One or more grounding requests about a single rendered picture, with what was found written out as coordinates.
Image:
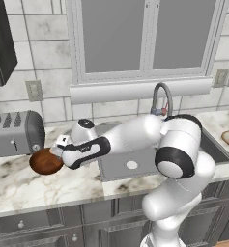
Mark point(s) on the white window sill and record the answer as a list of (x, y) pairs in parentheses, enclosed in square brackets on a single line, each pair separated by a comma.
[(135, 91)]

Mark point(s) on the grey cupboard door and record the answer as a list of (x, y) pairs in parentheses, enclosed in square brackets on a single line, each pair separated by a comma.
[(38, 240), (212, 212), (125, 233)]

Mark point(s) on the grey toaster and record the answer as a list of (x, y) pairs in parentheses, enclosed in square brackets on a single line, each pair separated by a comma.
[(13, 133)]

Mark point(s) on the white cupboard door knob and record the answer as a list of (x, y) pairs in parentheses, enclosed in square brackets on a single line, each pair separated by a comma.
[(74, 238)]

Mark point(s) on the dark wall cupboard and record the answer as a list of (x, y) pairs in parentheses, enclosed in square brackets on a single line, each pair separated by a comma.
[(0, 41)]

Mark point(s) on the grey steel sink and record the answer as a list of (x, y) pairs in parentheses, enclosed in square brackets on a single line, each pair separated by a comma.
[(128, 164)]

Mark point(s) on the brown bowl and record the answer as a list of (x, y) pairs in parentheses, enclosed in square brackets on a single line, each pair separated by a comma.
[(44, 162)]

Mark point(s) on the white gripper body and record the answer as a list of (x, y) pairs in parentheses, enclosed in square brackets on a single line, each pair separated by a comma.
[(56, 150)]

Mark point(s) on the grey framed window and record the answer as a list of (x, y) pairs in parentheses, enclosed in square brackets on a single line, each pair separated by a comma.
[(145, 35)]

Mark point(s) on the grey drawer front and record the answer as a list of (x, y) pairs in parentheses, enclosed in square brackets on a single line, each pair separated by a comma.
[(38, 222)]

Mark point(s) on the grey curved tap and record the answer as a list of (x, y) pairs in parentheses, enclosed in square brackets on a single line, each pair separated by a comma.
[(162, 88)]

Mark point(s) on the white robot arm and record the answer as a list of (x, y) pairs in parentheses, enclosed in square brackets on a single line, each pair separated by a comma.
[(180, 144)]

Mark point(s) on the white drawer knob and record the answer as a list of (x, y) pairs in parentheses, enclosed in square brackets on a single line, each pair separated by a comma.
[(21, 224)]

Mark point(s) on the grey panel under sink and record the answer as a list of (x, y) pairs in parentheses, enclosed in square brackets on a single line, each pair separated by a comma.
[(100, 210)]

